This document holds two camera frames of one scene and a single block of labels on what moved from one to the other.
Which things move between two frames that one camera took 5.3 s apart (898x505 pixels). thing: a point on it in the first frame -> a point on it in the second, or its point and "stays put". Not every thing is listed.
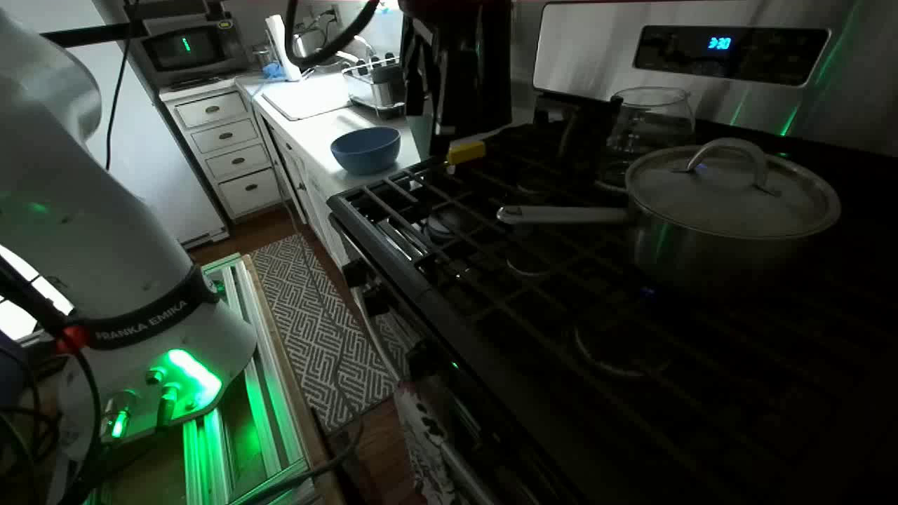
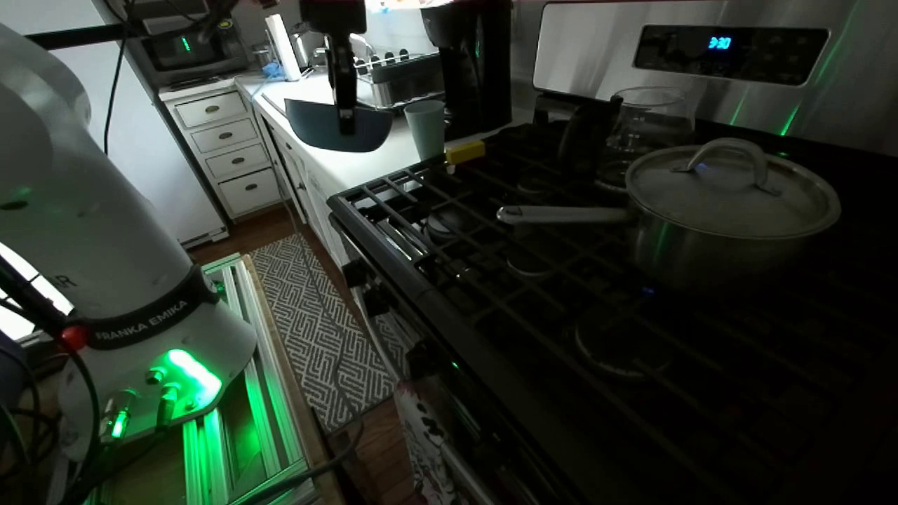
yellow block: [467, 151] stays put
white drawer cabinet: [231, 145] stays put
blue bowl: [365, 151] -> [317, 124]
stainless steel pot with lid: [720, 218] stays put
